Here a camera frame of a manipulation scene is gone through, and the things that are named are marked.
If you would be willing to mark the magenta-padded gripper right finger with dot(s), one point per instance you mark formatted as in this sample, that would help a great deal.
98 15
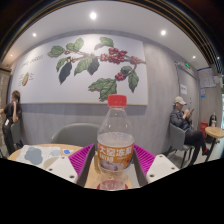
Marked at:
161 166

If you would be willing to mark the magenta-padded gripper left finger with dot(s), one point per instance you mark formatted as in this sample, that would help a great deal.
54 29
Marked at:
61 168

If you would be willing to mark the clear red-capped drink bottle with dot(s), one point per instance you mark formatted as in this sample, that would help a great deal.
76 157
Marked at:
115 143

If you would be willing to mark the white sheet with grey print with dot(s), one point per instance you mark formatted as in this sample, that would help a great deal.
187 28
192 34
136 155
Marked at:
36 156

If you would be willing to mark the grey chair with black legs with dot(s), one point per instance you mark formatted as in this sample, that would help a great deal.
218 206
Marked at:
176 136

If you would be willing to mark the small tan wooden block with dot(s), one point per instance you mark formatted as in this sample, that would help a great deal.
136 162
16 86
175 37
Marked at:
96 161

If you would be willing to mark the grey armchair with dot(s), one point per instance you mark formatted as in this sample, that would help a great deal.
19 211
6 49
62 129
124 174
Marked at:
16 133
76 135

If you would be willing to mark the flat round red coaster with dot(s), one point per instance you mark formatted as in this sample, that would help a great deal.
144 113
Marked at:
100 186

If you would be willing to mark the person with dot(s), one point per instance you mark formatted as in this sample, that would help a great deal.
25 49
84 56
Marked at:
11 116
181 121

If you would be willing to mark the red bin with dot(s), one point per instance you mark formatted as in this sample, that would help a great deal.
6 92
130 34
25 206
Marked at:
203 128

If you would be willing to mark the round wooden side table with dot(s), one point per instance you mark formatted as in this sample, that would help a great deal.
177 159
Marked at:
216 132

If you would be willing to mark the white paper on door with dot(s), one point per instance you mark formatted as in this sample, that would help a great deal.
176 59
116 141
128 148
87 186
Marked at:
183 89

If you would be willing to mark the green exit sign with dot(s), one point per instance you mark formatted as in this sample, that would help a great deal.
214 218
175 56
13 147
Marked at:
187 65

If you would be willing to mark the round ceiling lights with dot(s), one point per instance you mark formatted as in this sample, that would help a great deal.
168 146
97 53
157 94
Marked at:
93 15

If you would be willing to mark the coffee plant wall mural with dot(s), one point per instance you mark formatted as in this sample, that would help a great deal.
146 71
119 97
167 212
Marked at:
43 73

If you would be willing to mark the white wall notice board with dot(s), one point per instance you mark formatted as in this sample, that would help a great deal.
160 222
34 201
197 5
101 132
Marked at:
206 78

